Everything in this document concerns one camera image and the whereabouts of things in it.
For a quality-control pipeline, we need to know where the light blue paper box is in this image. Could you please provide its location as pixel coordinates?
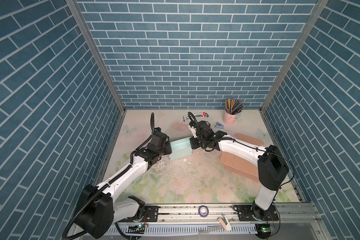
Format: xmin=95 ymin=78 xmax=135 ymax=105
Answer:
xmin=169 ymin=138 xmax=193 ymax=161

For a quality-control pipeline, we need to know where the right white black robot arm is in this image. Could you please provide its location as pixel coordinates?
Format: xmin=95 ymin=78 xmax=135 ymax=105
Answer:
xmin=189 ymin=120 xmax=290 ymax=220

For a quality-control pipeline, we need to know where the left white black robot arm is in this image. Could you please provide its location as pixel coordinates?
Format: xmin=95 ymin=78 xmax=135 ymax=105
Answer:
xmin=62 ymin=128 xmax=172 ymax=240

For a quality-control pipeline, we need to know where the white pencil box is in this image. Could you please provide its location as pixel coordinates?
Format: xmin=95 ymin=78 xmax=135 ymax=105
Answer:
xmin=183 ymin=112 xmax=209 ymax=122

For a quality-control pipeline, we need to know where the pink flat paper box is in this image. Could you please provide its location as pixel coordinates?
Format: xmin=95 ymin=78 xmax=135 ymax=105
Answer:
xmin=220 ymin=133 xmax=265 ymax=183

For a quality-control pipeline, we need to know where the blue small stapler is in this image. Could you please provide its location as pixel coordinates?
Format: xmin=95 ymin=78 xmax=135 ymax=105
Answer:
xmin=215 ymin=122 xmax=225 ymax=129

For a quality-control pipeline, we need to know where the pink pen cup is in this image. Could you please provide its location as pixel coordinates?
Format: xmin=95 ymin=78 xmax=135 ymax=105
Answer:
xmin=223 ymin=112 xmax=237 ymax=126

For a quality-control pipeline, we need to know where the colored pencils bundle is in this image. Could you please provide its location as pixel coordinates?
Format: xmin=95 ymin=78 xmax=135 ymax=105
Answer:
xmin=225 ymin=99 xmax=244 ymax=115

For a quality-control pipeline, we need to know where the purple tape roll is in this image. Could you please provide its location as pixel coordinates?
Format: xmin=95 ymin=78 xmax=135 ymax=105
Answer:
xmin=198 ymin=205 xmax=209 ymax=218

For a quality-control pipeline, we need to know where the white pink small tool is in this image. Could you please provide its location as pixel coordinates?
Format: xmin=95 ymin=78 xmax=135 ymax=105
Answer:
xmin=218 ymin=215 xmax=232 ymax=232

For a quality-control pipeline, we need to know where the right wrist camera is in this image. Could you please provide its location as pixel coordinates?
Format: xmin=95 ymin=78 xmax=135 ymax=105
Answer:
xmin=188 ymin=125 xmax=197 ymax=139

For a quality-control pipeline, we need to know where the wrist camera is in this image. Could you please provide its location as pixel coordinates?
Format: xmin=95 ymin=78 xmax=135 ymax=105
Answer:
xmin=154 ymin=127 xmax=162 ymax=135
xmin=188 ymin=125 xmax=197 ymax=139

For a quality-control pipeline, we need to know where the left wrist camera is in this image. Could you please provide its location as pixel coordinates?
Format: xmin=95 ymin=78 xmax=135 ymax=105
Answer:
xmin=154 ymin=127 xmax=162 ymax=135

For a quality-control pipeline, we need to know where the right black cable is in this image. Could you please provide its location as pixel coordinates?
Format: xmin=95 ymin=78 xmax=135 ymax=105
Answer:
xmin=187 ymin=111 xmax=295 ymax=193

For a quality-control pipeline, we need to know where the left black corrugated cable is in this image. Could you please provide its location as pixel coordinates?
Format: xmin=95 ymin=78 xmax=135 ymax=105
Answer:
xmin=61 ymin=112 xmax=157 ymax=240

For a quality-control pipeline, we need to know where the metal base rail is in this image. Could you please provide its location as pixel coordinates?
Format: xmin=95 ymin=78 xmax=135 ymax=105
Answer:
xmin=98 ymin=203 xmax=330 ymax=240

